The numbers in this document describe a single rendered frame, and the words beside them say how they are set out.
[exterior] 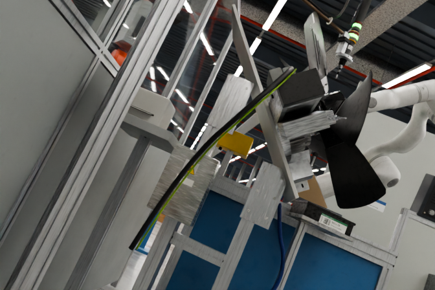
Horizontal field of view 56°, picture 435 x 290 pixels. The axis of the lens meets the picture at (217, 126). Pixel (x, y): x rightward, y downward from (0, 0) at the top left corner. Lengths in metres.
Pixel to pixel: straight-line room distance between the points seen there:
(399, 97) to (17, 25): 1.52
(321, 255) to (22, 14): 1.51
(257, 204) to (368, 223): 2.19
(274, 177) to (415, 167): 2.39
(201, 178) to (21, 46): 0.64
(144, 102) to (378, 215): 2.49
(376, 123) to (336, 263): 1.88
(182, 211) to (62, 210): 0.35
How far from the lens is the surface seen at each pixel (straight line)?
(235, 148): 1.89
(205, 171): 1.29
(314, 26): 1.45
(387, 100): 1.84
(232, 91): 1.43
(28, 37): 1.01
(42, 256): 1.21
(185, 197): 1.29
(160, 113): 1.38
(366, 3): 1.84
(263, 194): 1.36
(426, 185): 2.07
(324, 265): 1.94
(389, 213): 3.54
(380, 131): 3.62
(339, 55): 1.70
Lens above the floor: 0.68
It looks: 11 degrees up
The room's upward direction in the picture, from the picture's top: 25 degrees clockwise
